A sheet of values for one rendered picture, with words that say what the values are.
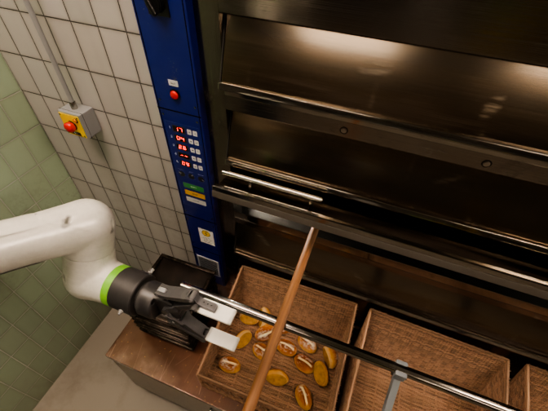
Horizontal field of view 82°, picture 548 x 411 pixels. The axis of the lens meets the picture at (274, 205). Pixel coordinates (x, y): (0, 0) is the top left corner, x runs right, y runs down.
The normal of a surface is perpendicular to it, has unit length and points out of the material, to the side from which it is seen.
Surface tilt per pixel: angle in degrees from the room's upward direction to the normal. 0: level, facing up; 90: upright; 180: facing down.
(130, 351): 0
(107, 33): 90
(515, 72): 70
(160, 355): 0
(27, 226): 27
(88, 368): 0
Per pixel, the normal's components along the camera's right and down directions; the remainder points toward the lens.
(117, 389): 0.04, -0.69
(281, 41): -0.32, 0.39
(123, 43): -0.36, 0.67
